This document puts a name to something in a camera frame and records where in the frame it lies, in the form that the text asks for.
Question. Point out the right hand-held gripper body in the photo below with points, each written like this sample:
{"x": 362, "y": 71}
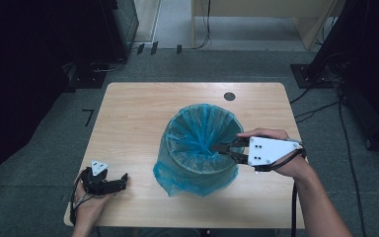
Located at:
{"x": 266, "y": 151}

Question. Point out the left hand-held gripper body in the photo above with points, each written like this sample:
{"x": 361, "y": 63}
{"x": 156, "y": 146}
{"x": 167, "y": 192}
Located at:
{"x": 95, "y": 184}

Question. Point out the blue plastic garbage bag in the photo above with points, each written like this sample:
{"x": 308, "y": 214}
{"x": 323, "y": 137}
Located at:
{"x": 194, "y": 131}

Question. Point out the person's left hand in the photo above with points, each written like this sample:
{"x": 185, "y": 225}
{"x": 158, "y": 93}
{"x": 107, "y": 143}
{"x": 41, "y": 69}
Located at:
{"x": 87, "y": 207}

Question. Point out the person's right hand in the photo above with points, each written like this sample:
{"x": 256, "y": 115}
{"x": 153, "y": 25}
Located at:
{"x": 292, "y": 168}

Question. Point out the dark round table grommet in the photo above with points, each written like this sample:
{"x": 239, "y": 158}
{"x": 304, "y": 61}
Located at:
{"x": 229, "y": 96}

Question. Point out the black stand with square base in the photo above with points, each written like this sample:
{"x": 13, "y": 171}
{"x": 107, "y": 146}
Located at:
{"x": 309, "y": 77}

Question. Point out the light wooden desk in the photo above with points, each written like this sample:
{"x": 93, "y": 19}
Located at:
{"x": 260, "y": 8}

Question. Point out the dark cabinet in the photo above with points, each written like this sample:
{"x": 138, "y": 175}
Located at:
{"x": 125, "y": 26}

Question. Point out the black stand base plate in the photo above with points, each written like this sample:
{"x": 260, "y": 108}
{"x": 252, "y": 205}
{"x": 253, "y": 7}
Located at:
{"x": 90, "y": 80}

